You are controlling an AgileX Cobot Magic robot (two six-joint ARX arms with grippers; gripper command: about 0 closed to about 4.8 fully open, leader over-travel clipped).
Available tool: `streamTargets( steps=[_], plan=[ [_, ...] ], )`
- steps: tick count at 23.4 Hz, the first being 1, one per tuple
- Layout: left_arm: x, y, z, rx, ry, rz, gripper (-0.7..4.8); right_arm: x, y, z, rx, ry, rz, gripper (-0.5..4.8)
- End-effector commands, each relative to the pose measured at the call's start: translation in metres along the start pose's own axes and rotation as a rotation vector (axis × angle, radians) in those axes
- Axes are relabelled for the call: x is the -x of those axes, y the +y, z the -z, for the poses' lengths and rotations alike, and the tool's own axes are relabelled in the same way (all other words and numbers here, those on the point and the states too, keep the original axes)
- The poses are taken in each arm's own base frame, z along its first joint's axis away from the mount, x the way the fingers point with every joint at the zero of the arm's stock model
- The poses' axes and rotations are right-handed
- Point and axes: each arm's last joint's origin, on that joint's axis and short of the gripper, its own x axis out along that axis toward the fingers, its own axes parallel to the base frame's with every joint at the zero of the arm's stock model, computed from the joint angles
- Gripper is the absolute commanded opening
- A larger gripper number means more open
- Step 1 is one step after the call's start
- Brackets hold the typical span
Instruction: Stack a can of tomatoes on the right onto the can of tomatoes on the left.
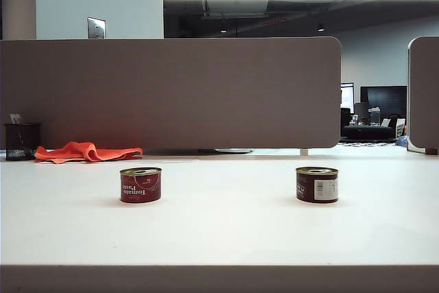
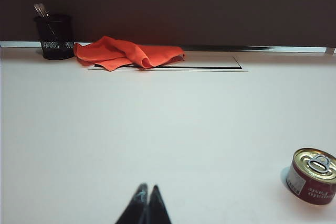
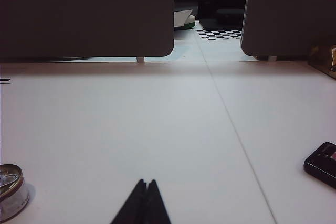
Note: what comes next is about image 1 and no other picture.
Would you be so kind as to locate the tomato can with white label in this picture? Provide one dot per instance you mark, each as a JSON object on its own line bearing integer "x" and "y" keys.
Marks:
{"x": 308, "y": 186}

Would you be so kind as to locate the red tomato paste can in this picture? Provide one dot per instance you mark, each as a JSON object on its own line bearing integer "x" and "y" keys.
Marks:
{"x": 140, "y": 190}

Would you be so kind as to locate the dark monitor stand base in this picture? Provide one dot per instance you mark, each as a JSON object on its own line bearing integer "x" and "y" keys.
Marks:
{"x": 226, "y": 151}

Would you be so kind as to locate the large grey desk divider panel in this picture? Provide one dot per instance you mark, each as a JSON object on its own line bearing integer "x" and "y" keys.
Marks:
{"x": 171, "y": 94}

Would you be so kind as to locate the small computer monitor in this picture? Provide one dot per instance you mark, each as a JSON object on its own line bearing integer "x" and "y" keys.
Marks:
{"x": 347, "y": 95}

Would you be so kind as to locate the orange cloth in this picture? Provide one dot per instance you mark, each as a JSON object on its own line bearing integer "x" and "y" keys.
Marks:
{"x": 85, "y": 152}

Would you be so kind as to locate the black ceiling spotlight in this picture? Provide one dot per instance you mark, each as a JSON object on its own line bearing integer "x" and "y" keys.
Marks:
{"x": 320, "y": 27}

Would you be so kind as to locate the black sofa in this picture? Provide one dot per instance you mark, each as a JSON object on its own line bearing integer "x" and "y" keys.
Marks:
{"x": 367, "y": 131}

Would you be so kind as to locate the black white checkerboard mat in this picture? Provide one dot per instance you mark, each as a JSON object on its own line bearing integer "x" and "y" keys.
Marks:
{"x": 370, "y": 142}

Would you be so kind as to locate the black mesh pen holder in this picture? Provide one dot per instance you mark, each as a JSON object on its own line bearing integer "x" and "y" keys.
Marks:
{"x": 22, "y": 142}

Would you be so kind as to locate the white items in pen holder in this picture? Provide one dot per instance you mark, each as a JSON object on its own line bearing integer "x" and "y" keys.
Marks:
{"x": 15, "y": 118}

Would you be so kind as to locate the grey divider panel with white edge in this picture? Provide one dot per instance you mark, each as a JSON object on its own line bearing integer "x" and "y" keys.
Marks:
{"x": 426, "y": 94}

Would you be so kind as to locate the brown divider foot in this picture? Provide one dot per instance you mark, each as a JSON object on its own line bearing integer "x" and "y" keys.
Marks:
{"x": 431, "y": 151}

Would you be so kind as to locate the metal wall switch plate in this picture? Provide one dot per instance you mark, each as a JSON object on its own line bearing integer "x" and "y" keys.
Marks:
{"x": 96, "y": 27}

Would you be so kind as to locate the large dark wall screen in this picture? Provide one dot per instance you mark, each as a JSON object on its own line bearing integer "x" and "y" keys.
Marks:
{"x": 387, "y": 95}

